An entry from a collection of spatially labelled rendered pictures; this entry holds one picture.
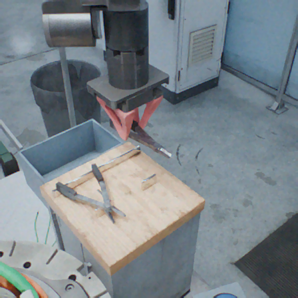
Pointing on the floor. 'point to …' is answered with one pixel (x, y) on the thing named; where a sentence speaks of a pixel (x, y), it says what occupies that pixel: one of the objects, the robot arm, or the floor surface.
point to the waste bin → (58, 122)
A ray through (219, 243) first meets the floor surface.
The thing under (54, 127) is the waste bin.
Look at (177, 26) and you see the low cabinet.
